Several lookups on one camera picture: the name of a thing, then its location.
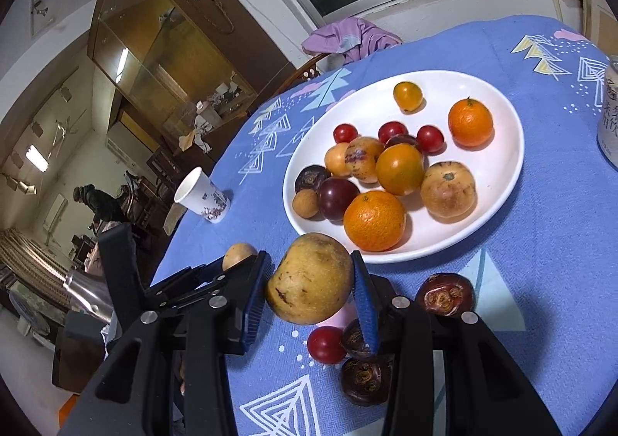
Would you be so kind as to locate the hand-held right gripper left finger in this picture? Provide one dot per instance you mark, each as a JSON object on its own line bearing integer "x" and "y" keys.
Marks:
{"x": 256, "y": 310}

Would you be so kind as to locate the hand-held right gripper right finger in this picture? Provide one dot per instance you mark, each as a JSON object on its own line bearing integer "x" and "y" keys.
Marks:
{"x": 365, "y": 315}

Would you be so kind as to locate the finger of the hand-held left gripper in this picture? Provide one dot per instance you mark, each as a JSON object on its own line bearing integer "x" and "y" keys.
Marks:
{"x": 212, "y": 281}
{"x": 212, "y": 270}

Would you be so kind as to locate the brown spotted potato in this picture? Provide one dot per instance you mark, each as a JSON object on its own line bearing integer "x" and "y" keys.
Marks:
{"x": 238, "y": 254}

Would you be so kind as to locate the yellow spotted pepino melon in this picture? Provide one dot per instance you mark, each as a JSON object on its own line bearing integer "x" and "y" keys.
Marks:
{"x": 309, "y": 277}

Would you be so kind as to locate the large mandarin orange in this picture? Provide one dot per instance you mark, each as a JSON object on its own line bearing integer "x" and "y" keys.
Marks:
{"x": 374, "y": 221}

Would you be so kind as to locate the small tan longan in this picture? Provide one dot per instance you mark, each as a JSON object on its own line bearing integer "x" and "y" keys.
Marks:
{"x": 305, "y": 203}

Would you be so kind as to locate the dark purple plum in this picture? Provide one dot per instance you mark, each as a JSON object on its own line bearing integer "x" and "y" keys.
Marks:
{"x": 403, "y": 140}
{"x": 337, "y": 198}

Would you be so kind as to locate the orange tomato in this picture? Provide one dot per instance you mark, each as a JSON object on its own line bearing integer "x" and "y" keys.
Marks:
{"x": 400, "y": 169}

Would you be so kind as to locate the tan pepino melon with calyx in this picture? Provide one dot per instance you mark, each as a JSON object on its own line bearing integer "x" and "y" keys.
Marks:
{"x": 448, "y": 188}

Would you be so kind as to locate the striped pepino melon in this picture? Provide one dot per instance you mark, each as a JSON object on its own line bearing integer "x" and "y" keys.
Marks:
{"x": 334, "y": 160}
{"x": 364, "y": 159}

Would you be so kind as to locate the red cherry tomato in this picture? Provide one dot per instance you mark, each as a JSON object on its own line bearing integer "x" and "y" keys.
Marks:
{"x": 346, "y": 132}
{"x": 429, "y": 139}
{"x": 326, "y": 344}
{"x": 392, "y": 129}

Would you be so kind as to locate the white oval plate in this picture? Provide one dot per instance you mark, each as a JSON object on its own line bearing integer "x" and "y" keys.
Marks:
{"x": 502, "y": 160}

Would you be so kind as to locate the small mandarin orange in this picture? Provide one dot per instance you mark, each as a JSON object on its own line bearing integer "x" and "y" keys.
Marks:
{"x": 470, "y": 122}

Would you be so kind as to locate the small yellow tomato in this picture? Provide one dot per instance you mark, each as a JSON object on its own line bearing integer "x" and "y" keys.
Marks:
{"x": 408, "y": 96}

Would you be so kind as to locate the stainless steel bottle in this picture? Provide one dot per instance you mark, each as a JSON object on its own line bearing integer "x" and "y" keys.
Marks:
{"x": 87, "y": 293}

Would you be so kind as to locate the white floral paper cup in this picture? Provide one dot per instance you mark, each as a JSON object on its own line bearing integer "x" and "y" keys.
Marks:
{"x": 203, "y": 197}

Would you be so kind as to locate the striped cloth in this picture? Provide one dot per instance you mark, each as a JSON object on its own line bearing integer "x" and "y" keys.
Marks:
{"x": 29, "y": 257}

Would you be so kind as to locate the white floor fan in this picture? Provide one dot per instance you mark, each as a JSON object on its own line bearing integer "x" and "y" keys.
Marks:
{"x": 29, "y": 315}

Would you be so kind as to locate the ceiling tube light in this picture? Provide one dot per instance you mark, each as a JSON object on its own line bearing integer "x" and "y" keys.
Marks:
{"x": 37, "y": 158}

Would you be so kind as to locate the ceiling fan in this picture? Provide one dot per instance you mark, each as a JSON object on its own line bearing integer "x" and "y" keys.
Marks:
{"x": 65, "y": 127}

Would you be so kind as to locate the wooden chair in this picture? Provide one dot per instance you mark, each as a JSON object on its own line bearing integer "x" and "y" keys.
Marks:
{"x": 302, "y": 73}

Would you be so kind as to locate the wooden glass cabinet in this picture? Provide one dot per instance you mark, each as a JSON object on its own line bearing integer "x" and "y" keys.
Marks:
{"x": 159, "y": 44}

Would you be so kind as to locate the purple garment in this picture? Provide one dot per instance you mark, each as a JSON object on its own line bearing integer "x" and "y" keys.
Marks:
{"x": 347, "y": 37}

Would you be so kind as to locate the beige drink can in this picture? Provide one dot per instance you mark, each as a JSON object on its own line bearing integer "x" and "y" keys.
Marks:
{"x": 609, "y": 117}

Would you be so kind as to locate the cardboard box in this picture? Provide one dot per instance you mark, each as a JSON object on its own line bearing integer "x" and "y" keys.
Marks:
{"x": 603, "y": 20}

